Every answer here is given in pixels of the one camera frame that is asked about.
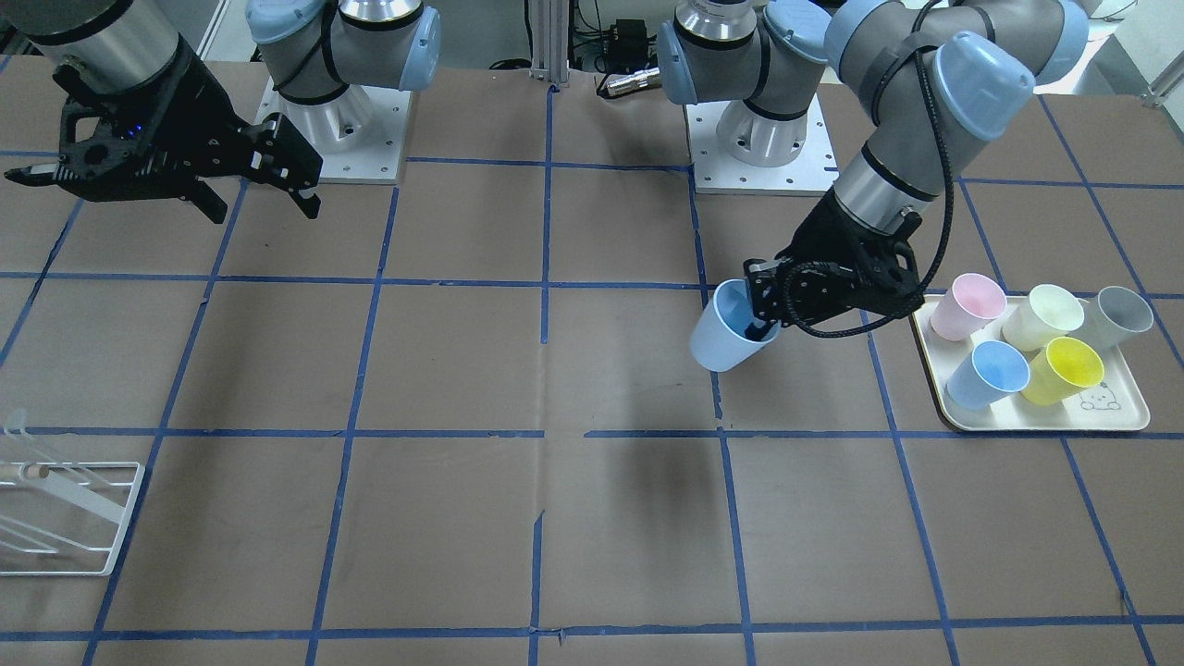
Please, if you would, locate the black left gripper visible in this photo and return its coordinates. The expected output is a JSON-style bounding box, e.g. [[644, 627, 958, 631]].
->
[[744, 192, 924, 344]]

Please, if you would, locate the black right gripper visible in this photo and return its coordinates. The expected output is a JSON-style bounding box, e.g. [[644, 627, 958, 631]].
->
[[54, 38, 323, 225]]

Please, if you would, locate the light blue cup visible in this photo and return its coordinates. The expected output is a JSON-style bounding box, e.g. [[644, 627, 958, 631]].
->
[[689, 278, 781, 374]]

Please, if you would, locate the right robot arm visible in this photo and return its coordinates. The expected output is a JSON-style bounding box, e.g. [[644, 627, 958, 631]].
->
[[4, 1, 440, 224]]

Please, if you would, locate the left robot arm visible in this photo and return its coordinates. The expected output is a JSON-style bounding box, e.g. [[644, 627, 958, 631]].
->
[[656, 1, 1090, 350]]

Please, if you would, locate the pink cup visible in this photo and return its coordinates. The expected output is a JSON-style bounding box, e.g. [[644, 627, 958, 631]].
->
[[929, 273, 1008, 341]]

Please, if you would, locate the pale green cup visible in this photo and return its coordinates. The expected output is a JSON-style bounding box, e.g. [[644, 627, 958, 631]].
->
[[1000, 284, 1085, 352]]

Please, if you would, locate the yellow cup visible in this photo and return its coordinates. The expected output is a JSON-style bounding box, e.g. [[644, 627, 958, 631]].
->
[[1019, 337, 1106, 406]]

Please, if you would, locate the grey cup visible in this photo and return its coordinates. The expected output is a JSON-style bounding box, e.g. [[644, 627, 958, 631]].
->
[[1072, 284, 1154, 352]]

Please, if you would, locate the cream serving tray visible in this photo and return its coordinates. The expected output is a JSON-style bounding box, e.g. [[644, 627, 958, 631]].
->
[[912, 295, 1151, 433]]

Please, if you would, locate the wooden rack dowel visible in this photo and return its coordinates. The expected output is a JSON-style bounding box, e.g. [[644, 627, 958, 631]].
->
[[0, 462, 51, 484]]

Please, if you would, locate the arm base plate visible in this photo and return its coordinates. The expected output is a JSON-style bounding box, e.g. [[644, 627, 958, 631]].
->
[[684, 96, 839, 196], [255, 81, 417, 185]]

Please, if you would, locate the aluminium frame post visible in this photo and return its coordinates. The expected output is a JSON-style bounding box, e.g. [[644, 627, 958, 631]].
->
[[527, 0, 571, 89]]

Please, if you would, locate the white wire cup rack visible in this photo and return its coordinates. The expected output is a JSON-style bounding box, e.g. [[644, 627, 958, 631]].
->
[[1, 409, 144, 577]]

